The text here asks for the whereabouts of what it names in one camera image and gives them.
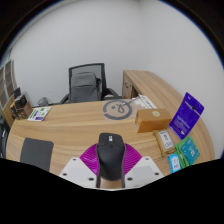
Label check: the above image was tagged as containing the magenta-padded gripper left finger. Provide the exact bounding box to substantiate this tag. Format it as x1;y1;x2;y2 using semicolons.
59;142;101;190

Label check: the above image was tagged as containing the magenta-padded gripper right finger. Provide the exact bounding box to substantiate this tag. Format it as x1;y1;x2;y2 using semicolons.
121;142;165;190

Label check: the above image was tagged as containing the large brown carton box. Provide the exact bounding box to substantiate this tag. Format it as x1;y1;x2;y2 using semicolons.
9;101;34;120

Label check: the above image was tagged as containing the grey backpack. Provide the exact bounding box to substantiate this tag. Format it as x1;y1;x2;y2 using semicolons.
69;71;103;103

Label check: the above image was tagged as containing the wooden side desk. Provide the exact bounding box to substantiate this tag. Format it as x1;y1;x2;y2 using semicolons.
121;69;188;112

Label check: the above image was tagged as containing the small blue white packet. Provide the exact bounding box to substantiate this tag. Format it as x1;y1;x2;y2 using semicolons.
167;152;183;174

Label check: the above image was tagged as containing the black mesh office chair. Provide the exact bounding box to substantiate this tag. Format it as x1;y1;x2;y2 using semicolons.
59;62;120;105

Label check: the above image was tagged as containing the white green blue leaflet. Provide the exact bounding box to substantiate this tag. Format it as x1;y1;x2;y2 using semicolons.
27;106;53;122

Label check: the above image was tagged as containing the white printed paper sheet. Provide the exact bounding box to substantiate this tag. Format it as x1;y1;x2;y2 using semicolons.
133;94;157;110

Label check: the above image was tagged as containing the green packet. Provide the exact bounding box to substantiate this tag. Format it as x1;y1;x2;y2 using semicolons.
174;135;201;168

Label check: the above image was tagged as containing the tan packet with white label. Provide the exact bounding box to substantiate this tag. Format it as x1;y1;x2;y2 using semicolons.
152;129;176;158

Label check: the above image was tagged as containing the brown cardboard box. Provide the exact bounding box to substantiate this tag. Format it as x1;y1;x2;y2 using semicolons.
135;108;173;134

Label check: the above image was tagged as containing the black carton box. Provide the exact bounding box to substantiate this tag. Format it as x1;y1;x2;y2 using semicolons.
13;94;28;108

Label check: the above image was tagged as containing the purple retail package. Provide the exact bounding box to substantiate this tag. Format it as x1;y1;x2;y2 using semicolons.
168;92;205;141

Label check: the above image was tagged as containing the wooden shelf unit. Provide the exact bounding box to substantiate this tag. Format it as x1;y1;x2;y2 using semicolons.
0;59;18;111

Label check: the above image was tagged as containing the black computer mouse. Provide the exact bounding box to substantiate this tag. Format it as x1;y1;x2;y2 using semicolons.
95;132;127;182

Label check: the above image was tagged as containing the dark grey mouse pad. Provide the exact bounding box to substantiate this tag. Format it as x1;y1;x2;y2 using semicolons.
19;137;55;172

